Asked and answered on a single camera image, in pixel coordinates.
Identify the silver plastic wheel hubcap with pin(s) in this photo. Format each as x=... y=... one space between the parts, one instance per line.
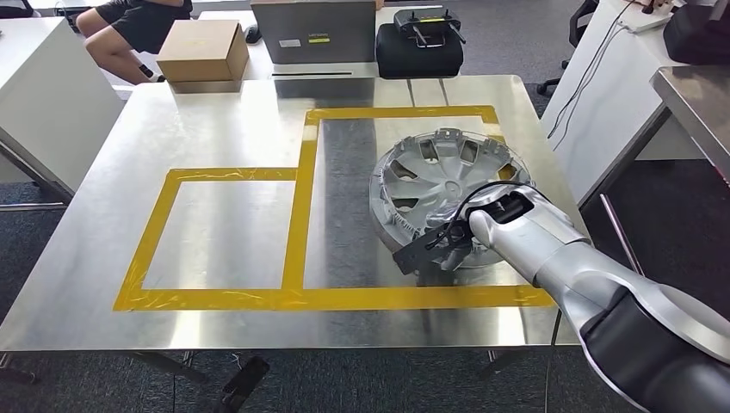
x=450 y=171

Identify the black carrying case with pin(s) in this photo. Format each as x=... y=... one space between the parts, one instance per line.
x=416 y=60

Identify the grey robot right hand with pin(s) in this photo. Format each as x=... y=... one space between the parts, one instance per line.
x=442 y=215

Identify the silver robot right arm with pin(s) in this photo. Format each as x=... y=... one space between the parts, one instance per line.
x=599 y=273

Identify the person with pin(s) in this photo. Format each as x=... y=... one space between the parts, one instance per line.
x=148 y=23

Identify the black office chair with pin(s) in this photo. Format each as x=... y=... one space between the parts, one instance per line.
x=579 y=23

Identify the grey laptop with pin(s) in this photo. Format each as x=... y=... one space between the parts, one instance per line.
x=313 y=28

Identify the black bag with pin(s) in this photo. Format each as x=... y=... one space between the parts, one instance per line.
x=696 y=37

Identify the stainless steel workbench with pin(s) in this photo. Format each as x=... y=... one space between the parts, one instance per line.
x=228 y=125
x=696 y=102

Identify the white desk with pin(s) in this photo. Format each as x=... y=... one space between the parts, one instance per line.
x=610 y=97
x=51 y=97

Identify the brown cardboard box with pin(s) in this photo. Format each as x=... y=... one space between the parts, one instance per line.
x=199 y=51

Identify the black computer mouse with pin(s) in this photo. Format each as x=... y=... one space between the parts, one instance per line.
x=252 y=34

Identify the black remote controller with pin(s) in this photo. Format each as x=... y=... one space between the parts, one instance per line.
x=428 y=20

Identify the white power strip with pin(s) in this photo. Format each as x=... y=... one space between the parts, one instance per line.
x=644 y=24

